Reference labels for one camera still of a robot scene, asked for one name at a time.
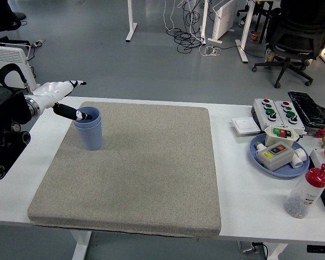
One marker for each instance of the white green-red push-button switch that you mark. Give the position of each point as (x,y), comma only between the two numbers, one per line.
(273,139)

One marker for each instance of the brown paper cup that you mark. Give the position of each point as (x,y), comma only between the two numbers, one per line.
(255,37)

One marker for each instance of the clear bottle with red cap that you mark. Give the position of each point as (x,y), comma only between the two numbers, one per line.
(303,197)

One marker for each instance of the grey red-black push-button switch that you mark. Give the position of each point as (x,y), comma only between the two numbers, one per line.
(276,161)

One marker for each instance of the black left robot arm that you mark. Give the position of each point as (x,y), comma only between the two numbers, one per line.
(5,122)

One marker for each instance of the black plastic-wrapped tray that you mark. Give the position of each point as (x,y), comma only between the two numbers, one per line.
(308,108)

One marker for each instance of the white four-button control box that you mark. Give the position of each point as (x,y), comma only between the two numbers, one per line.
(261,109)
(281,115)

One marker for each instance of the white wall switch plate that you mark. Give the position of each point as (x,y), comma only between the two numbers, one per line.
(245,125)

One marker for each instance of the grey table motor box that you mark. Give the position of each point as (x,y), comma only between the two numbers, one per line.
(246,247)

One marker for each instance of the emergency stop button box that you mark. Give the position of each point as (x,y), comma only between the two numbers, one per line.
(318,157)

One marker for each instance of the white PVC pipe fitting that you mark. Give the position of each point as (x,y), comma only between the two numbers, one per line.
(299,158)

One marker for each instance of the blue ribbed plastic cup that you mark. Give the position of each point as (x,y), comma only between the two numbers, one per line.
(95,112)
(89,139)

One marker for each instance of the grey-brown foam mat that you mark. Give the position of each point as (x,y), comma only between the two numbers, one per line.
(157,162)

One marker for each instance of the black mesh office chair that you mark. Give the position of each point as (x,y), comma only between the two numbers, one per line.
(300,35)

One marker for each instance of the blue round plate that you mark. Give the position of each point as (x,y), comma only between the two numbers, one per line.
(287,171)

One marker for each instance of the grey power strip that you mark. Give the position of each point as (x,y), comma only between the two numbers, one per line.
(38,42)

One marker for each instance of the black table height controller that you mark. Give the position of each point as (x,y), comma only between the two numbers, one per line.
(321,248)

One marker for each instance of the white table leg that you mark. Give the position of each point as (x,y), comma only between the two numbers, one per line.
(277,252)
(81,245)

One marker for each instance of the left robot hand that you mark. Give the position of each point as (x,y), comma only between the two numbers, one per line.
(51,92)

